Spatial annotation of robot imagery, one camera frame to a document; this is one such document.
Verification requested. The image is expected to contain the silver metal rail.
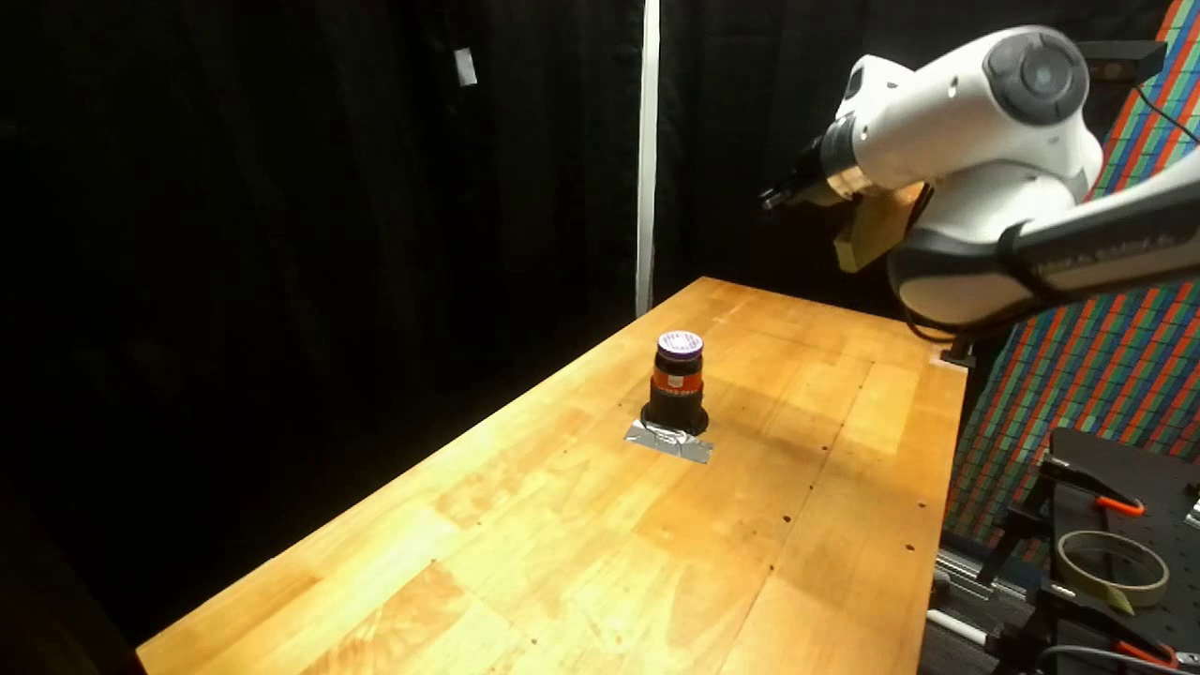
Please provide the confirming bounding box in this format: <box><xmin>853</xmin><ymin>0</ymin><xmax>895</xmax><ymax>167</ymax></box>
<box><xmin>925</xmin><ymin>543</ymin><xmax>1041</xmax><ymax>656</ymax></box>

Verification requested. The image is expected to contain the small white tag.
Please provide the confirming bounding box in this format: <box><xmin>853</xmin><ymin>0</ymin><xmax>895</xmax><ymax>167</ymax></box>
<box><xmin>451</xmin><ymin>45</ymin><xmax>485</xmax><ymax>92</ymax></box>

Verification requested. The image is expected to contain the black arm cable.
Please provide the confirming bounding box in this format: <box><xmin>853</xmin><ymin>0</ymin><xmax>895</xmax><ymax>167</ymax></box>
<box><xmin>1093</xmin><ymin>68</ymin><xmax>1200</xmax><ymax>151</ymax></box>

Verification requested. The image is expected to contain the white vertical pole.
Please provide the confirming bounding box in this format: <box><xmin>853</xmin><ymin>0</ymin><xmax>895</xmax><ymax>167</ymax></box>
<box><xmin>628</xmin><ymin>0</ymin><xmax>665</xmax><ymax>320</ymax></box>

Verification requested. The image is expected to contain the dark red jar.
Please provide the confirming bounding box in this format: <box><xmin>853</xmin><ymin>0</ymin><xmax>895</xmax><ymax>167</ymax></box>
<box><xmin>642</xmin><ymin>327</ymin><xmax>712</xmax><ymax>440</ymax></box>

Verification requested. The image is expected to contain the grey duct tape strip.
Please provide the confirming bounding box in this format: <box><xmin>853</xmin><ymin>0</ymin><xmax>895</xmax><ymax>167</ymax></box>
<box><xmin>618</xmin><ymin>415</ymin><xmax>717</xmax><ymax>468</ymax></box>

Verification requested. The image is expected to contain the tan cardboard block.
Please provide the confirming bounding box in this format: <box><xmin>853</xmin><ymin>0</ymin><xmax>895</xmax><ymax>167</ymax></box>
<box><xmin>831</xmin><ymin>181</ymin><xmax>930</xmax><ymax>277</ymax></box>

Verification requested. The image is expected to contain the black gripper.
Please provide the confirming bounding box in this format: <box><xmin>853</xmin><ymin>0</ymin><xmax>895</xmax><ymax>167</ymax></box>
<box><xmin>758</xmin><ymin>125</ymin><xmax>871</xmax><ymax>213</ymax></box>

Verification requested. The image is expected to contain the masking tape roll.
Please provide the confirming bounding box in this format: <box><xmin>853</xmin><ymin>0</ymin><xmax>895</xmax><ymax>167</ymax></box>
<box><xmin>1052</xmin><ymin>523</ymin><xmax>1173</xmax><ymax>618</ymax></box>

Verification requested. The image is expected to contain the black workbench cart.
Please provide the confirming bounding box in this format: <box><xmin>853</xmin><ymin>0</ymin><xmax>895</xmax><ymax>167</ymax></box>
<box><xmin>997</xmin><ymin>427</ymin><xmax>1200</xmax><ymax>675</ymax></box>

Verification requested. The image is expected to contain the black clamp with orange tip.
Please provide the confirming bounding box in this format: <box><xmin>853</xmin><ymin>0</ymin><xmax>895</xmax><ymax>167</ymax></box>
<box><xmin>1047</xmin><ymin>455</ymin><xmax>1151</xmax><ymax>523</ymax></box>

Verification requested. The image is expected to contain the colourful striped cloth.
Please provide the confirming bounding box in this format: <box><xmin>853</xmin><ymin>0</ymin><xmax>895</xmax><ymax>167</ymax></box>
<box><xmin>948</xmin><ymin>0</ymin><xmax>1200</xmax><ymax>547</ymax></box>

